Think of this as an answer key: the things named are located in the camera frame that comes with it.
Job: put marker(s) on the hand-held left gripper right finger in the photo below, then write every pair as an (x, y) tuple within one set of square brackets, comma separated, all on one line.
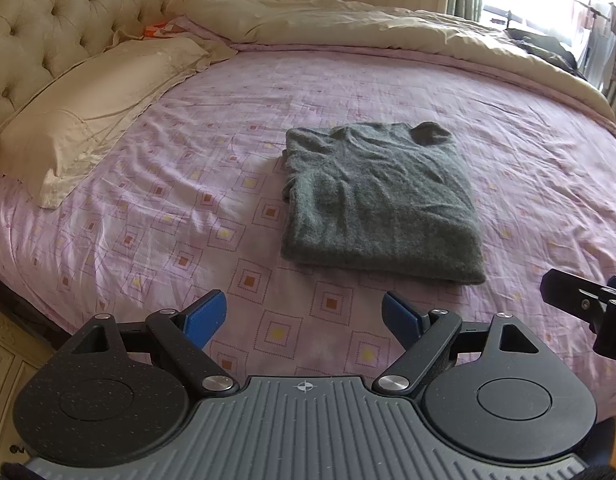
[(400, 317)]

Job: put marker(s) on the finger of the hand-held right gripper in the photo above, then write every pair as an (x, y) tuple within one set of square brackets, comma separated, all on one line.
[(570, 295), (613, 330)]

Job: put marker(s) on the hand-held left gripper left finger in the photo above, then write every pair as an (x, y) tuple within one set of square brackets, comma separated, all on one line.
[(205, 317)]

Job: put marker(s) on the grey knit sweater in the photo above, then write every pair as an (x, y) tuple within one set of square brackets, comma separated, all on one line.
[(383, 200)]

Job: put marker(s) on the pile of dark clothes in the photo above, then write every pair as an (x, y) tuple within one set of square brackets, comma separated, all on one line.
[(540, 50)]

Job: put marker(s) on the clothes drying rack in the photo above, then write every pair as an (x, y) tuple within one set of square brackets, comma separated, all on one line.
[(595, 35)]

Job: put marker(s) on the bed with purple patterned sheet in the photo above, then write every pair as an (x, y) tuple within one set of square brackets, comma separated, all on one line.
[(188, 210)]

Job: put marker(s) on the cream bedside cabinet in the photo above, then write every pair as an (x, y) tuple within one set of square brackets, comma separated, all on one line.
[(18, 360)]

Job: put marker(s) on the cream pillow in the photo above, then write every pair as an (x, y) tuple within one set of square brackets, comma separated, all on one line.
[(98, 105)]

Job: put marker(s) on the cream duvet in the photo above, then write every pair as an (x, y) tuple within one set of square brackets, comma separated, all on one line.
[(368, 30)]

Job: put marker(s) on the orange and white cloth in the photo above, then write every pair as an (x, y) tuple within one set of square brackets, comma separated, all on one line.
[(155, 30)]

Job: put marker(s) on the cream tufted headboard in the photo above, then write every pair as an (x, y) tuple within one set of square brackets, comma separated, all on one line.
[(63, 20)]

